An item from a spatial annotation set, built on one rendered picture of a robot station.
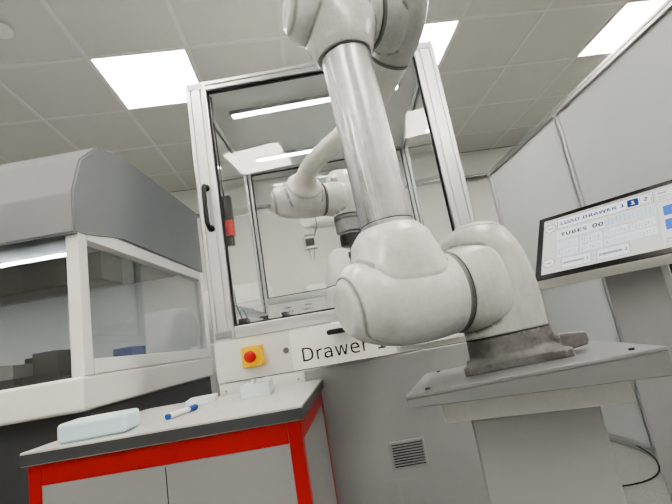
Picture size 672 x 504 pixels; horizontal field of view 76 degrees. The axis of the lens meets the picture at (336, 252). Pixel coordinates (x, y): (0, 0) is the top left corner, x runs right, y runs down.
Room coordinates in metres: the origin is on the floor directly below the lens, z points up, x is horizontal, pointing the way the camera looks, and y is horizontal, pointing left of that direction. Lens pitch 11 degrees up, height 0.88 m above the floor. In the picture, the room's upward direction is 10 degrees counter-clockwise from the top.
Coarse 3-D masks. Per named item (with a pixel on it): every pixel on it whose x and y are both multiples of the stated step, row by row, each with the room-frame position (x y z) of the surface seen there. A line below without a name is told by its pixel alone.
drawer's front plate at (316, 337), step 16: (304, 336) 1.23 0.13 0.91; (320, 336) 1.22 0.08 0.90; (336, 336) 1.22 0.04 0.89; (304, 352) 1.23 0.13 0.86; (320, 352) 1.22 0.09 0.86; (336, 352) 1.22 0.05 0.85; (352, 352) 1.22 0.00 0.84; (368, 352) 1.22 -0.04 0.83; (384, 352) 1.22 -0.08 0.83; (304, 368) 1.23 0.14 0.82
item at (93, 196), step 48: (0, 192) 1.34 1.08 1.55; (48, 192) 1.32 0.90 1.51; (96, 192) 1.46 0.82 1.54; (144, 192) 1.84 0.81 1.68; (0, 240) 1.32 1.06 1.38; (96, 240) 1.45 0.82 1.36; (144, 240) 1.80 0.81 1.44; (192, 240) 2.40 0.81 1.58; (48, 384) 1.32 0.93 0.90; (96, 384) 1.40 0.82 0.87; (144, 384) 1.71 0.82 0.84; (192, 384) 2.24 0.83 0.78; (0, 432) 1.40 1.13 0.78; (48, 432) 1.39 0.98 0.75; (0, 480) 1.40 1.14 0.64
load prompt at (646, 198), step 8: (624, 200) 1.42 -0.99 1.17; (632, 200) 1.40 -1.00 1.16; (640, 200) 1.38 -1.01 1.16; (648, 200) 1.36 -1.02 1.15; (600, 208) 1.47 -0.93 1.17; (608, 208) 1.45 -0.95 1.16; (616, 208) 1.43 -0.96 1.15; (624, 208) 1.40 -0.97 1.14; (576, 216) 1.52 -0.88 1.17; (584, 216) 1.50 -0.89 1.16; (592, 216) 1.48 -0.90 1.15; (600, 216) 1.45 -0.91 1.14; (560, 224) 1.56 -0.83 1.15; (568, 224) 1.53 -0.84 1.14
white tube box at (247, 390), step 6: (270, 378) 1.42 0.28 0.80; (246, 384) 1.37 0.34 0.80; (252, 384) 1.30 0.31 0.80; (258, 384) 1.30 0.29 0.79; (264, 384) 1.30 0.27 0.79; (270, 384) 1.35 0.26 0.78; (240, 390) 1.29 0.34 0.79; (246, 390) 1.29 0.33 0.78; (252, 390) 1.30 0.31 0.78; (258, 390) 1.30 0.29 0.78; (264, 390) 1.30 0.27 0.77; (270, 390) 1.33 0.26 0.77; (246, 396) 1.29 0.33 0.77; (252, 396) 1.30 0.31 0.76; (258, 396) 1.30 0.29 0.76
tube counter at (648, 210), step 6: (654, 204) 1.34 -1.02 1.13; (636, 210) 1.37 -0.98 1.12; (642, 210) 1.35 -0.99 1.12; (648, 210) 1.34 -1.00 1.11; (654, 210) 1.33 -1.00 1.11; (612, 216) 1.42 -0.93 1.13; (618, 216) 1.40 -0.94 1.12; (624, 216) 1.39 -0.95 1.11; (630, 216) 1.37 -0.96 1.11; (636, 216) 1.36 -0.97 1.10; (642, 216) 1.34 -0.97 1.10; (594, 222) 1.46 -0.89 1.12; (600, 222) 1.44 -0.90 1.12; (606, 222) 1.42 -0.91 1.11; (612, 222) 1.41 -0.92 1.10; (618, 222) 1.39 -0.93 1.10; (594, 228) 1.44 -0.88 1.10
